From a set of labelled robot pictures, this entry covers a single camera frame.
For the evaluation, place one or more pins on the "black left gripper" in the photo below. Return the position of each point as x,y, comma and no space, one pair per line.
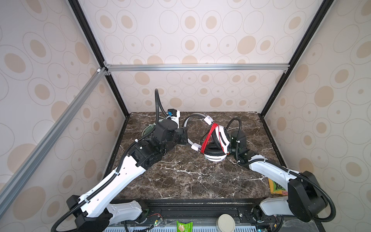
183,135

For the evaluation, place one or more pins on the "white black red-cable headphones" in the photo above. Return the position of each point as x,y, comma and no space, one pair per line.
215,147

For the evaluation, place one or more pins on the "mint green headphones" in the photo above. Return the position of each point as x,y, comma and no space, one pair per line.
148,131

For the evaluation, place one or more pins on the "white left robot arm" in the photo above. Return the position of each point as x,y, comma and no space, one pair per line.
92,209

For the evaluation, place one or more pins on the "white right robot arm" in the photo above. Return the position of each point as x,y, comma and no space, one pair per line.
305,200

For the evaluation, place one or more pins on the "yellow green snack bag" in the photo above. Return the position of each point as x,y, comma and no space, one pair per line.
277,189

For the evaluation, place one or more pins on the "white round cap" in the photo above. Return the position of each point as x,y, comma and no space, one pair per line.
225,223

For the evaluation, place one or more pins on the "green snack packet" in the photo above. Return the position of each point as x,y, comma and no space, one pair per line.
184,227

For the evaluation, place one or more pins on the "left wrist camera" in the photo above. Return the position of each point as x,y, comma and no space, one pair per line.
168,127

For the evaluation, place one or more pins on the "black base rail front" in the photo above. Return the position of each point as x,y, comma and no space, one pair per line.
253,211

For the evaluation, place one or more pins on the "silver aluminium rail back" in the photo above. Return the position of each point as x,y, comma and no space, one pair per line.
197,67

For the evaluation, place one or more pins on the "silver aluminium rail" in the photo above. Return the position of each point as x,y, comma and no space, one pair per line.
30,165
197,67

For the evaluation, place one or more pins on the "black corner frame post right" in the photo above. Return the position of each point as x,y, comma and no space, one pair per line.
309,34

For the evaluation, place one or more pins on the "black corner frame post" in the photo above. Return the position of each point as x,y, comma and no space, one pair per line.
309,34
91,39

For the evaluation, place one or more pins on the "black corner frame post left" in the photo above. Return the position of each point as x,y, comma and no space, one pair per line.
91,39

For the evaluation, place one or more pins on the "silver aluminium rail left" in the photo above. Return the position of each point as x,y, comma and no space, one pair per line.
30,165

